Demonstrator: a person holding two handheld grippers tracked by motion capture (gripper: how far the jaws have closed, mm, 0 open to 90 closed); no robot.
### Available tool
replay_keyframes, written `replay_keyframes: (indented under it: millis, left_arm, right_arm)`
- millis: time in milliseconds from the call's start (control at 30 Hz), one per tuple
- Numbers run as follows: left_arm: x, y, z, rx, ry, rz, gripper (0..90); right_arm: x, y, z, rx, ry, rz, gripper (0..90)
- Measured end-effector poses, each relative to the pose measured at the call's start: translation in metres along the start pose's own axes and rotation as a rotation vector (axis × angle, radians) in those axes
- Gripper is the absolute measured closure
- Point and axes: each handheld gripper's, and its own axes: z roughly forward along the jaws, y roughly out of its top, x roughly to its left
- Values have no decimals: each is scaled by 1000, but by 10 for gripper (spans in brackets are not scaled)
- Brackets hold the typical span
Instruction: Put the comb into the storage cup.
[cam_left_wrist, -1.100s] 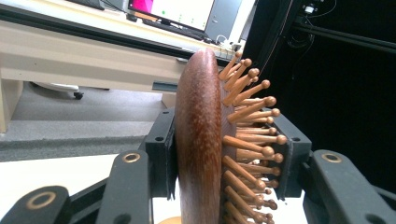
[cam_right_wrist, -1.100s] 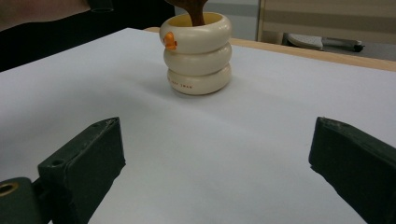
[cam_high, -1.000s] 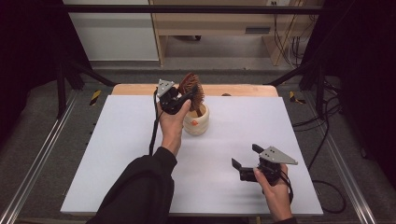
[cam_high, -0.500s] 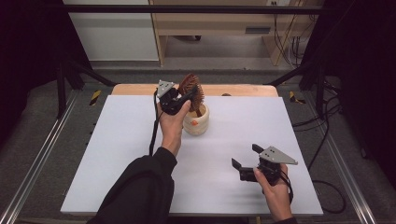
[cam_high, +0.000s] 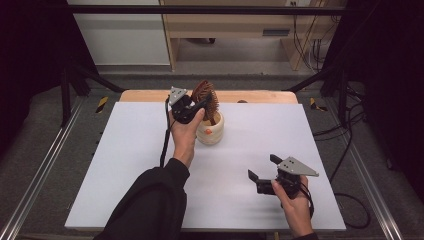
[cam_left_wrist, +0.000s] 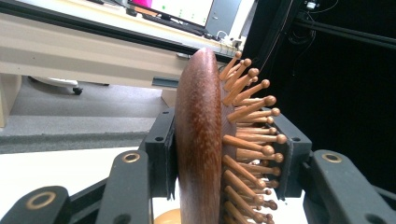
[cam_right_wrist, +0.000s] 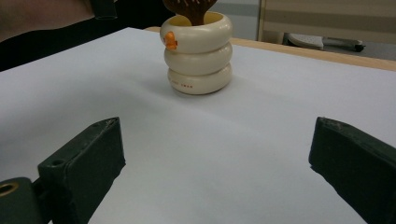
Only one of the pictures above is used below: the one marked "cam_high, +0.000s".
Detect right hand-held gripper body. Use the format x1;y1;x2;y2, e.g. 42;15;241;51
256;156;320;200

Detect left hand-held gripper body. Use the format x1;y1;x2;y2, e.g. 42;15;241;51
168;86;196;125

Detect brown wooden hairbrush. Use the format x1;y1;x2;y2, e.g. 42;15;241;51
190;79;220;127

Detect cream ceramic cup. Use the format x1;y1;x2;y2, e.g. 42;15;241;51
195;111;225;146

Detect person's left hand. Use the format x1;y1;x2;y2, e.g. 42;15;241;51
168;107;206;169

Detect person's right hand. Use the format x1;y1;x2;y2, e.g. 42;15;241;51
271;175;315;239

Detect white board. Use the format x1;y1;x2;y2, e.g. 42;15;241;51
64;101;347;233

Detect light wooden table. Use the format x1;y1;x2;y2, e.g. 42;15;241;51
119;89;299;105

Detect yellow and black tape mark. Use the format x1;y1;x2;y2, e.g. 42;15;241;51
95;95;110;114
309;97;328;113

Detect wooden desk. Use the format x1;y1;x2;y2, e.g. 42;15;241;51
159;0;348;73

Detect white cabinet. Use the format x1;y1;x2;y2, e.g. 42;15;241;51
66;0;172;67

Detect black curtain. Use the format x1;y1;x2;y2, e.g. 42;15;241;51
324;0;424;194
0;0;98;158

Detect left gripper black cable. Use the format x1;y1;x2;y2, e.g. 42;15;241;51
159;96;174;169

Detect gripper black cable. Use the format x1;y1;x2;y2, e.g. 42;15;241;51
159;96;174;169
299;183;315;219

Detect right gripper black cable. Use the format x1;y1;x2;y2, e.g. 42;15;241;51
299;183;315;219

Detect black floor cable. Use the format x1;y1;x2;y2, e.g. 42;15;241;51
312;111;367;143
329;99;354;183

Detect black frame strut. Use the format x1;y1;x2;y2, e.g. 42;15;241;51
283;64;349;128
59;61;127;128

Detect black cable loop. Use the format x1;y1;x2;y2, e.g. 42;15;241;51
334;192;372;230

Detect aluminium rail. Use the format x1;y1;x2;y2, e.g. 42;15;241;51
344;136;404;240
0;96;86;240

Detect black horizontal frame bar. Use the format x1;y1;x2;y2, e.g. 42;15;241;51
68;4;348;16

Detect hanging desk cables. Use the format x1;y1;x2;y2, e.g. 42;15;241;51
291;3;326;73

